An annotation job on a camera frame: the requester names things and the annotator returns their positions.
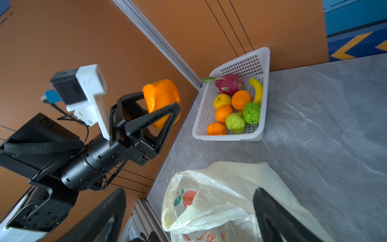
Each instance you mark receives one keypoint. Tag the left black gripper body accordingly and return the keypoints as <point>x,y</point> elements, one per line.
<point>102,160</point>

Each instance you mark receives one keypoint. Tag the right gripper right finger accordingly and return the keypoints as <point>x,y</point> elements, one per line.
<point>276,224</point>

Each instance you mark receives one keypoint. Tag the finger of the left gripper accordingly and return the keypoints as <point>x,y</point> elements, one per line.
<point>150,131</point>
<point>128,109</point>

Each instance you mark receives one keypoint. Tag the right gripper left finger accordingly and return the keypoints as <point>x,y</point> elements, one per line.
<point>102,224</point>

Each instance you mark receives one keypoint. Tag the orange mandarin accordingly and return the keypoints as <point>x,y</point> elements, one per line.
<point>240,99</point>
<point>222,113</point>
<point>216,129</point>
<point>160,94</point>

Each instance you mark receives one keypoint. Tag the translucent printed plastic bag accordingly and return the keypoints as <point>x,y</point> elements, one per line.
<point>216,204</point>

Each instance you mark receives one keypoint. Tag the yellow lemon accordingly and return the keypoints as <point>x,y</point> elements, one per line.
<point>221,100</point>

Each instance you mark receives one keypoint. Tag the pink dragon fruit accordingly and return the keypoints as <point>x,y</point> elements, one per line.
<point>228,84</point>

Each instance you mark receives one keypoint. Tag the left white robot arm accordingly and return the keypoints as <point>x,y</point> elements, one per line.
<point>59,165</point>

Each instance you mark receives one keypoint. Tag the yellow banana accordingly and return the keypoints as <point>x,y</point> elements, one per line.
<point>258,90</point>

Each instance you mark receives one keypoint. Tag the white perforated plastic basket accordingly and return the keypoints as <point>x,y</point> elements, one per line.
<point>255,64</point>

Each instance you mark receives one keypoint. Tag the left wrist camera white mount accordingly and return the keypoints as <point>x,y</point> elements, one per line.
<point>81,89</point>

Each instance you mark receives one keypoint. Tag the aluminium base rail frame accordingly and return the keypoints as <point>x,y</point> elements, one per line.
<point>143,225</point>

